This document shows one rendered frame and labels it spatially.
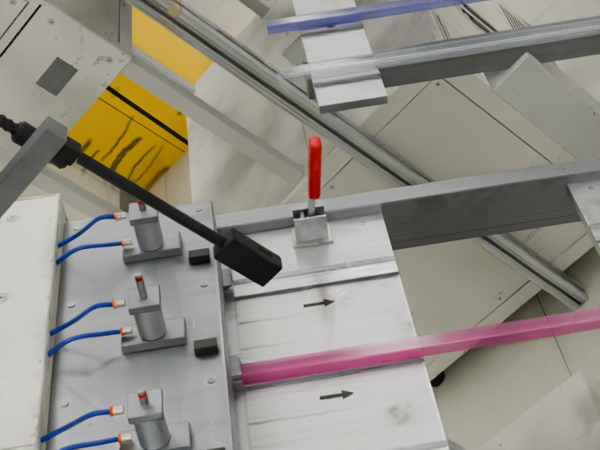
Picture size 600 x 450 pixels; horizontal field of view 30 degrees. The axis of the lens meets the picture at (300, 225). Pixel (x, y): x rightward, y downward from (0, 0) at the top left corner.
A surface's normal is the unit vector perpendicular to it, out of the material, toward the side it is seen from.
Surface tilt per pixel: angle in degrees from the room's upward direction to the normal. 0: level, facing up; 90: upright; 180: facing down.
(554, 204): 90
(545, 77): 90
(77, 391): 42
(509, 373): 0
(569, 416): 0
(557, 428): 0
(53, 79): 90
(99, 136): 90
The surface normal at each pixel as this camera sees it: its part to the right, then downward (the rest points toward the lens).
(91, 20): 0.66, -0.64
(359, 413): -0.11, -0.78
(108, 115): 0.11, 0.61
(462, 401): -0.74, -0.47
